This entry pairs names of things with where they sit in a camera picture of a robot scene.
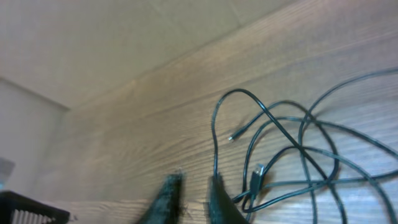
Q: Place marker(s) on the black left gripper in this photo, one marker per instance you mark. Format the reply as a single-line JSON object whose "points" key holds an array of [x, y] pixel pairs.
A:
{"points": [[17, 208]]}

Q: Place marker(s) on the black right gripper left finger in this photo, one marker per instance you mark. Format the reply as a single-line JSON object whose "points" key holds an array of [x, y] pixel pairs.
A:
{"points": [[166, 207]]}

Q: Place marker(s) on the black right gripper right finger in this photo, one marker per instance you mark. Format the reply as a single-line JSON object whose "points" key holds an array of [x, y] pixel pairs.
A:
{"points": [[220, 208]]}

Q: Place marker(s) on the cardboard wall panel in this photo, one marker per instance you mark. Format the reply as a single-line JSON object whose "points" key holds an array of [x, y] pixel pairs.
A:
{"points": [[139, 79]]}

